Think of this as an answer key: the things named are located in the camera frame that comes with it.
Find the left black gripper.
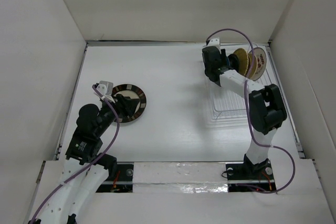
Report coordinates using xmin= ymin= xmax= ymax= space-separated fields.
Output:
xmin=96 ymin=92 xmax=139 ymax=136

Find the black rimmed striped plate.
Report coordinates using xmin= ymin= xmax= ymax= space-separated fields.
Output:
xmin=112 ymin=84 xmax=146 ymax=123

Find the woven bamboo plate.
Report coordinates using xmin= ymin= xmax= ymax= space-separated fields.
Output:
xmin=234 ymin=48 xmax=251 ymax=77

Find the gold and black plate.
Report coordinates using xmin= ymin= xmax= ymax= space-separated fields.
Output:
xmin=248 ymin=52 xmax=257 ymax=79

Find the white plate with red characters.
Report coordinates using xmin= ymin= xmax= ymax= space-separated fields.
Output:
xmin=252 ymin=47 xmax=267 ymax=81

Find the blue leaf shaped dish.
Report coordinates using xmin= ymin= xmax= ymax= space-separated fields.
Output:
xmin=227 ymin=54 xmax=239 ymax=71

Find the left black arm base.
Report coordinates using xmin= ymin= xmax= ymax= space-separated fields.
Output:
xmin=96 ymin=162 xmax=134 ymax=193

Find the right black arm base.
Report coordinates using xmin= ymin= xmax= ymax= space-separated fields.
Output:
xmin=221 ymin=161 xmax=277 ymax=193

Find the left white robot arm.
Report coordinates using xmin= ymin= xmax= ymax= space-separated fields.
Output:
xmin=29 ymin=94 xmax=140 ymax=223

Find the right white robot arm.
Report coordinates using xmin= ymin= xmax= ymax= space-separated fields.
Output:
xmin=202 ymin=46 xmax=287 ymax=178

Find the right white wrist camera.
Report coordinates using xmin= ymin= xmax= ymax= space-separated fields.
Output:
xmin=206 ymin=37 xmax=221 ymax=47

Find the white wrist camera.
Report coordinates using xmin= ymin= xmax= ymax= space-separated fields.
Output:
xmin=92 ymin=81 xmax=113 ymax=99
xmin=206 ymin=37 xmax=221 ymax=47

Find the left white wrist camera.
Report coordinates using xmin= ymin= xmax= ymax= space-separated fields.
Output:
xmin=92 ymin=81 xmax=113 ymax=99

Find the white wire dish rack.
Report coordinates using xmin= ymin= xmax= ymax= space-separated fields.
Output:
xmin=205 ymin=43 xmax=277 ymax=123

